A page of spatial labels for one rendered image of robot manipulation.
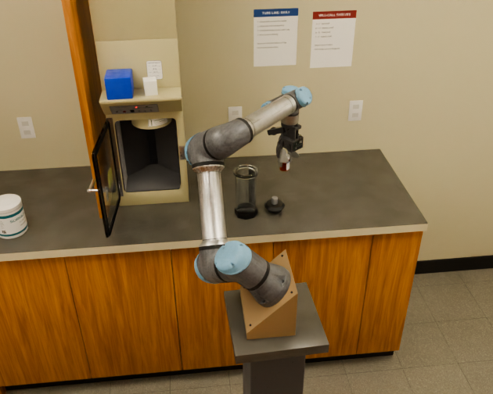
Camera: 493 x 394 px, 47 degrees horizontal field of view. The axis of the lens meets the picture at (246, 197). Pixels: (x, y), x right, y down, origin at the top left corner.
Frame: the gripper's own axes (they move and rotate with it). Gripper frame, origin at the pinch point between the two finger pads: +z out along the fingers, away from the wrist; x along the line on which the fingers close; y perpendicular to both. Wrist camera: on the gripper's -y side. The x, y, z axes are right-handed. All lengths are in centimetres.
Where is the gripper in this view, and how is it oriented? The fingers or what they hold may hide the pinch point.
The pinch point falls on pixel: (284, 162)
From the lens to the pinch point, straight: 252.9
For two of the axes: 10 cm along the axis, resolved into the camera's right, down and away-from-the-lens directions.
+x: 7.3, -3.8, 5.7
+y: 6.9, 3.9, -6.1
